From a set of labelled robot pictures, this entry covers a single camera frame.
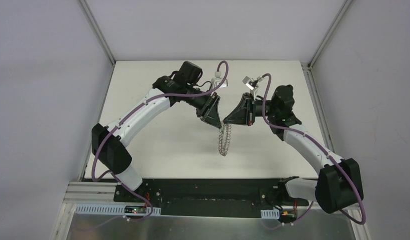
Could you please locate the metal disc with key rings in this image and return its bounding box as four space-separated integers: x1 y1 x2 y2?
218 123 232 157

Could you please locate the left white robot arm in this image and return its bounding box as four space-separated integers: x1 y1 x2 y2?
91 60 229 202

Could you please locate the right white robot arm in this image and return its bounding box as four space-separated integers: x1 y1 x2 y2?
223 85 364 214

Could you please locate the left controller board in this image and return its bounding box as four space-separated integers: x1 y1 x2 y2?
124 205 148 216

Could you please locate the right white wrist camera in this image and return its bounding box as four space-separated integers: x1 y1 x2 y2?
242 76 260 91

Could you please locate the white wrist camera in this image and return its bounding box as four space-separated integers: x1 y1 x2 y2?
242 76 260 91
211 71 228 89

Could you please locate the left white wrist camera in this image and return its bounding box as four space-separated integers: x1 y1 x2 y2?
211 71 228 89

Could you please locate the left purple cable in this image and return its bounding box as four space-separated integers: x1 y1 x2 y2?
91 60 229 222

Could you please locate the purple cable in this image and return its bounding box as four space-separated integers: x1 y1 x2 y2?
91 60 229 222
257 73 367 226

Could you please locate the aluminium frame rail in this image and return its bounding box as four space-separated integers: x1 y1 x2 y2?
77 0 116 67

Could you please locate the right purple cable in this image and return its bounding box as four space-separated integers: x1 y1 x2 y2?
257 73 367 226

